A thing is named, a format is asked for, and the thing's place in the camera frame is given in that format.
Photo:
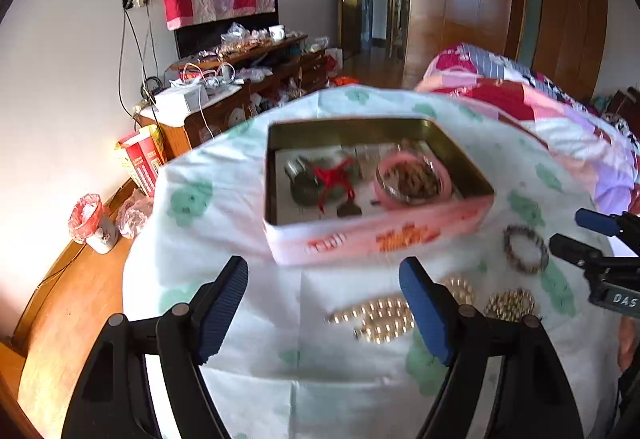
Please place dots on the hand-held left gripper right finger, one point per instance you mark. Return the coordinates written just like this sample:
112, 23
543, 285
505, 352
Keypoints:
425, 309

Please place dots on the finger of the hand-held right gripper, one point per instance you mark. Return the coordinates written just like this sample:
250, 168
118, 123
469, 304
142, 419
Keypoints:
600, 221
570, 246

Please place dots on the pink tin box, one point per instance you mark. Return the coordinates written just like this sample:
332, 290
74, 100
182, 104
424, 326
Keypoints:
375, 239

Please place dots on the red yellow paper bag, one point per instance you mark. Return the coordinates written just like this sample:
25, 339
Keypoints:
142, 164

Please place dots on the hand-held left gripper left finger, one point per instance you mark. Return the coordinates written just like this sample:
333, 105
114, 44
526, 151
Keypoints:
222, 314

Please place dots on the pink patchwork quilt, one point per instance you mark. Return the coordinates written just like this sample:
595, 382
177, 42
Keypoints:
525, 104

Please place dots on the pink round dish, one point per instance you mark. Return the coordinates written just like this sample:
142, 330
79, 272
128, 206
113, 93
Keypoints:
382, 189

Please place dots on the wooden television cabinet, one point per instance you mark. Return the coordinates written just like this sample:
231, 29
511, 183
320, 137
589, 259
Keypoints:
220, 119

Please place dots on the white mug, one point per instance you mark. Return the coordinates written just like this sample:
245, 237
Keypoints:
276, 33

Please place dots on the black television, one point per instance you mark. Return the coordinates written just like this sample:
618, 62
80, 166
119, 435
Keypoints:
195, 39

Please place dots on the trash bin with red bag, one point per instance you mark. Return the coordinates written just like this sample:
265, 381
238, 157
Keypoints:
95, 229

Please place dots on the wooden wardrobe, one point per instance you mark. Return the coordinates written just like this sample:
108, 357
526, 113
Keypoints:
480, 29

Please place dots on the white green cloud tablecloth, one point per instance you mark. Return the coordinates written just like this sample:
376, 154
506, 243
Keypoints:
320, 369

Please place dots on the clear crumpled plastic bag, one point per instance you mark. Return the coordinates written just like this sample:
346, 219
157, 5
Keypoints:
135, 216

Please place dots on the white cardboard box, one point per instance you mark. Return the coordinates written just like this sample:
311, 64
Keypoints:
182, 100

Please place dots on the green jade bangle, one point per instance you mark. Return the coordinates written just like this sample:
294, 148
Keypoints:
305, 191

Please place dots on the person's right forearm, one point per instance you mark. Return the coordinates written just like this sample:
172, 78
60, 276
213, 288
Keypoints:
629, 344

